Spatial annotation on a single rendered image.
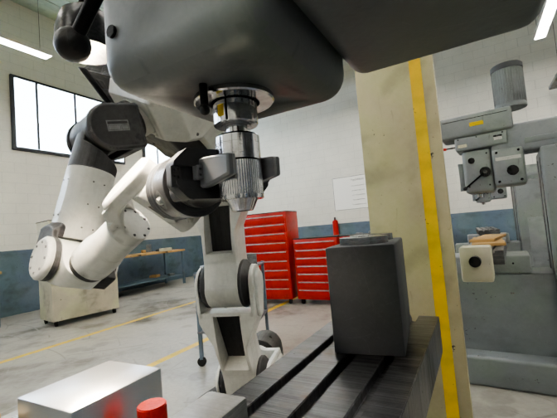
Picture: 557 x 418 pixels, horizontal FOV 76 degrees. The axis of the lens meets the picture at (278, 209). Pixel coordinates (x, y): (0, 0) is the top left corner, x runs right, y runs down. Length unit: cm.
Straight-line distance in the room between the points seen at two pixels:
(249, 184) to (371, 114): 184
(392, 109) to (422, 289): 100
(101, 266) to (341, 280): 41
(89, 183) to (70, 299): 575
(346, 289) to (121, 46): 49
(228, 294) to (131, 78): 79
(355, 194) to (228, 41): 949
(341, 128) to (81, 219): 957
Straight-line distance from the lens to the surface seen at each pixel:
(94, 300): 664
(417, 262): 207
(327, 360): 66
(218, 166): 36
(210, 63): 33
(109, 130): 80
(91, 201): 78
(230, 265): 106
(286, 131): 1082
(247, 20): 30
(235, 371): 122
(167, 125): 85
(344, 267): 64
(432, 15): 38
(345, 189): 985
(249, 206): 37
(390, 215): 207
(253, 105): 39
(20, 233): 850
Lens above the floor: 117
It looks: 3 degrees up
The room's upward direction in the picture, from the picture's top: 5 degrees counter-clockwise
